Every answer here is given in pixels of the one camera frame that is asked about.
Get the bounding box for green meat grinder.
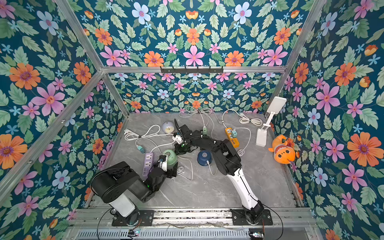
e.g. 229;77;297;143
163;150;178;168

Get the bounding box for blue meat grinder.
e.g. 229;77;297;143
197;150;212;167

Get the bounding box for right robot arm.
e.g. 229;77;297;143
174;120;265;225

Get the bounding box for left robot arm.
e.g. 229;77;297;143
91;162;178;225

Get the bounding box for pale blue table clock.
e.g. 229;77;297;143
162;121;175;134

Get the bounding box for purple power strip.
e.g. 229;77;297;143
142;152;154;180

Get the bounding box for orange power strip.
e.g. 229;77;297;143
225;128;240;148

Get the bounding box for orange clownfish plush toy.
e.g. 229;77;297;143
268;135;299;165

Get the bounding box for white folding desk lamp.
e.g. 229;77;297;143
256;97;287;147

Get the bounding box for white power cord left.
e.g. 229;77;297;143
123;124;178;154

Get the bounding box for white cords at back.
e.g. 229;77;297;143
176;105;221;121

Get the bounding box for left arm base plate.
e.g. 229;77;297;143
112;209;155;227

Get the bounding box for black hook rail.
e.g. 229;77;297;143
160;67;224;74

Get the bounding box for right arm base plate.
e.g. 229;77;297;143
230;209;273;226

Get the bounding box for white lamp cord bundle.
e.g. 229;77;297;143
220;108;264;128

